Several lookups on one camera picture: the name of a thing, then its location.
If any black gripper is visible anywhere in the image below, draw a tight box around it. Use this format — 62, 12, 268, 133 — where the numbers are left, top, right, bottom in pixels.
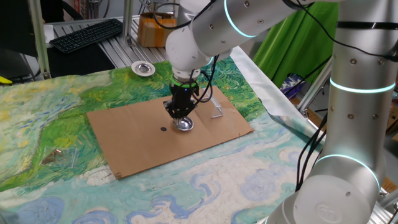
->
164, 83, 200, 121

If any small shiny metal plate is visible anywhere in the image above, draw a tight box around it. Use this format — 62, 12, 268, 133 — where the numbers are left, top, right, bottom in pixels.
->
174, 116, 195, 132

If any white mesh bridge stand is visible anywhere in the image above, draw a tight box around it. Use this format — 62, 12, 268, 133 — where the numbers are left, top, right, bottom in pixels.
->
198, 88, 224, 119

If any brown cardboard sheet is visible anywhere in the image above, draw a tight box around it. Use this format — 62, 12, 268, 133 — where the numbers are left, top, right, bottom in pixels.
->
86, 86, 255, 180

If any small metal dish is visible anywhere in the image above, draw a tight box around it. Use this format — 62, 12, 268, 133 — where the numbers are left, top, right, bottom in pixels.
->
136, 63, 152, 75

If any cardboard box orange tape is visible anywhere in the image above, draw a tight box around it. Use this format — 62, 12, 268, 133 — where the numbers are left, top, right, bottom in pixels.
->
137, 12, 178, 48

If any painting print tablecloth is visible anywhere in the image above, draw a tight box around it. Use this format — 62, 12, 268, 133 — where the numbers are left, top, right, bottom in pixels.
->
0, 45, 326, 224

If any black desk mat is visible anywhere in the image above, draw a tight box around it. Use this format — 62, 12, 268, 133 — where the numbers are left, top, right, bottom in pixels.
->
0, 43, 116, 78

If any blue patterned bag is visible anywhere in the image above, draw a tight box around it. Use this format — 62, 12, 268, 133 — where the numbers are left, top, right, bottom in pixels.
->
281, 73, 307, 100

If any black keyboard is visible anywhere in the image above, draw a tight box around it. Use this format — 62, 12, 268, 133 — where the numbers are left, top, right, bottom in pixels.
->
49, 17, 124, 54

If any clear plastic bag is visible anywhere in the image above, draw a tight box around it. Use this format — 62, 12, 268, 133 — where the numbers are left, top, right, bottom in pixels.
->
40, 146, 78, 169

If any green cloth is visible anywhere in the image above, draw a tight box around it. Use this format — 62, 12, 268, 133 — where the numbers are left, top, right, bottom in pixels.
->
253, 1, 340, 90

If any white paper sheet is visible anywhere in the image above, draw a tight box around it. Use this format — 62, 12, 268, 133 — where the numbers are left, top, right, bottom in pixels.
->
43, 24, 55, 44

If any black monitor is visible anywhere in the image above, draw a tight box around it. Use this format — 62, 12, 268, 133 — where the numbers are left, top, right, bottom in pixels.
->
0, 0, 38, 58

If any cardboard box red label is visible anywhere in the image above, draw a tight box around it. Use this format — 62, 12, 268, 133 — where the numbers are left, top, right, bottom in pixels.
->
385, 102, 398, 134

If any aluminium frame post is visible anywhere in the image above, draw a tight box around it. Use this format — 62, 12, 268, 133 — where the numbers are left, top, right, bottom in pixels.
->
297, 57, 333, 116
27, 0, 52, 80
122, 0, 135, 46

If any black cable bundle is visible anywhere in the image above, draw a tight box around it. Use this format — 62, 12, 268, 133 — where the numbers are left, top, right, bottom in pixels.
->
294, 113, 327, 192

